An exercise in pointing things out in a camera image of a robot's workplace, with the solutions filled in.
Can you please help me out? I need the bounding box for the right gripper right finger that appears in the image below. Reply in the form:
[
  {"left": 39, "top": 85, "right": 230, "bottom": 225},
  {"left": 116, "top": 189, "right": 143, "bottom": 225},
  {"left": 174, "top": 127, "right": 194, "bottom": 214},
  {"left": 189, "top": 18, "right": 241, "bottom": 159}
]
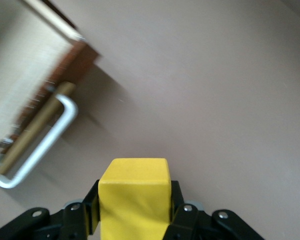
[{"left": 164, "top": 179, "right": 262, "bottom": 240}]

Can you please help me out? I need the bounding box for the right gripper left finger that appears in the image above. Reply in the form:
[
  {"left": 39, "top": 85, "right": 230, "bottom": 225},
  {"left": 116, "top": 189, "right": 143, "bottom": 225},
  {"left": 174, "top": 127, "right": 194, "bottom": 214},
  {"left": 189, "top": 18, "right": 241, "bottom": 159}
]
[{"left": 0, "top": 179, "right": 101, "bottom": 240}]

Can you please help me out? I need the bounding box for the yellow cube block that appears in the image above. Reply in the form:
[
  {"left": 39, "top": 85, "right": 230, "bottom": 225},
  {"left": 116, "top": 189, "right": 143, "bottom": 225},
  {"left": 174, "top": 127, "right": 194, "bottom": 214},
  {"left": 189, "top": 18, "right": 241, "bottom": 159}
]
[{"left": 97, "top": 157, "right": 172, "bottom": 240}]

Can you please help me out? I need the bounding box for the wooden drawer with white handle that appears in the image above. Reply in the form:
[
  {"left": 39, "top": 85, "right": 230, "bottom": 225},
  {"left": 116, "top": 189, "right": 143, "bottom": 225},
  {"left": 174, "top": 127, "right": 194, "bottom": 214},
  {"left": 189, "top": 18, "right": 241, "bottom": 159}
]
[{"left": 0, "top": 0, "right": 103, "bottom": 192}]

